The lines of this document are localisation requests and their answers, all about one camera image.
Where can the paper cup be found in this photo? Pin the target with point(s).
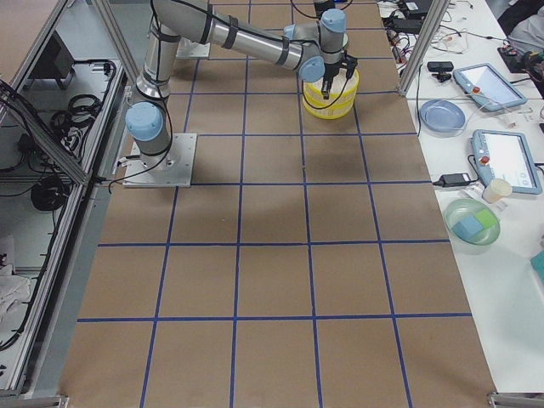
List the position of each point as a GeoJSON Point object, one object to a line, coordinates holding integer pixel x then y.
{"type": "Point", "coordinates": [496, 190]}

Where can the near teach pendant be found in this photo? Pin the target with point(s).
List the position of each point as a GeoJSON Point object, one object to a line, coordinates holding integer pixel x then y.
{"type": "Point", "coordinates": [505, 155]}

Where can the blue sponge block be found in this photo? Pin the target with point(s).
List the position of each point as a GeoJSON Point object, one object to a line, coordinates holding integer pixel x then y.
{"type": "Point", "coordinates": [467, 228]}

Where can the blue plate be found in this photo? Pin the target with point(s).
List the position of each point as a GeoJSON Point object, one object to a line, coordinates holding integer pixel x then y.
{"type": "Point", "coordinates": [442, 117]}

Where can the yellow steamer basket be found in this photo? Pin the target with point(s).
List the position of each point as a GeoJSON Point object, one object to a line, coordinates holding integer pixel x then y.
{"type": "Point", "coordinates": [340, 87]}
{"type": "Point", "coordinates": [327, 110]}

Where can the teach pendant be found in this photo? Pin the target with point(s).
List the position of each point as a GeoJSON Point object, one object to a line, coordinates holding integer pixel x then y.
{"type": "Point", "coordinates": [487, 87]}
{"type": "Point", "coordinates": [505, 155]}

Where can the green sponge block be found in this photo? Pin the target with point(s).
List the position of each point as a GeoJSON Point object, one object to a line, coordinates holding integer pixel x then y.
{"type": "Point", "coordinates": [486, 218]}

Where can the far teach pendant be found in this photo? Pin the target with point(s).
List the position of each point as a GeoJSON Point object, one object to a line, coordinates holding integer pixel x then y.
{"type": "Point", "coordinates": [487, 87]}

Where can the green glass bowl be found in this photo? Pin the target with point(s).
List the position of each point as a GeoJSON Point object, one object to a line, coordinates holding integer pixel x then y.
{"type": "Point", "coordinates": [460, 208]}

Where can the aluminium frame post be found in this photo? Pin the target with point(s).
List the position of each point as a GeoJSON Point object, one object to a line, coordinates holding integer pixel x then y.
{"type": "Point", "coordinates": [429, 27]}

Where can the black power adapter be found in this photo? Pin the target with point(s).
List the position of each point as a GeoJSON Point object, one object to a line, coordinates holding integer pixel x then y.
{"type": "Point", "coordinates": [450, 180]}

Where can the black webcam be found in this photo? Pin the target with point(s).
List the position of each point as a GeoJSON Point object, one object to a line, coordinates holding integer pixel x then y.
{"type": "Point", "coordinates": [441, 70]}

